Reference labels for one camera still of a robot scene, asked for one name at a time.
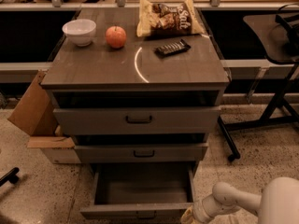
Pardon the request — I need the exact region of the grey bottom drawer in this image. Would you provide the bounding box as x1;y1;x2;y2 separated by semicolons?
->
80;162;196;219

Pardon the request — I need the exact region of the grey drawer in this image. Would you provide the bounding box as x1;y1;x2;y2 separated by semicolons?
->
75;143;208;163
53;106;220;135
80;162;196;219

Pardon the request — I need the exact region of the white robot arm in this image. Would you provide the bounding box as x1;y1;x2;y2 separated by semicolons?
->
180;177;299;224

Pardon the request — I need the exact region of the grey middle drawer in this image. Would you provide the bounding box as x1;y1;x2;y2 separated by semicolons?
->
75;143;208;163

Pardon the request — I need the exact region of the grey top drawer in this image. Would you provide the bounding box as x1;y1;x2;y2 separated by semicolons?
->
53;106;220;135

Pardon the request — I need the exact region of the dark wooden drawer cabinet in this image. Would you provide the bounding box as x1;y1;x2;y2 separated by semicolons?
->
40;7;231;179

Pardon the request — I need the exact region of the black candy bar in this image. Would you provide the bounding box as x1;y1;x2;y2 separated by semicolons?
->
154;39;191;57

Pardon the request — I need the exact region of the black chair leg caster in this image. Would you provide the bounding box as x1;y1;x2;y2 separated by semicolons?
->
0;167;20;187

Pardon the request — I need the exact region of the brown cardboard box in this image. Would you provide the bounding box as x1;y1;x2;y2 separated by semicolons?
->
8;71;80;164

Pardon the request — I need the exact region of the red apple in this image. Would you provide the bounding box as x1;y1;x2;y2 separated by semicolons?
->
105;26;127;49

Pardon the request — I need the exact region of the yellow brown chip bag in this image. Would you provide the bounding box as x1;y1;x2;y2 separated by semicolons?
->
136;0;205;37

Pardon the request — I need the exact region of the black side table stand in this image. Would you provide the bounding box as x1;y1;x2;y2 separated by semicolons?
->
218;13;299;161

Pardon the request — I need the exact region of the white ceramic bowl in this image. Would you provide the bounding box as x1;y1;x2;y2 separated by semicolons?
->
62;19;96;47

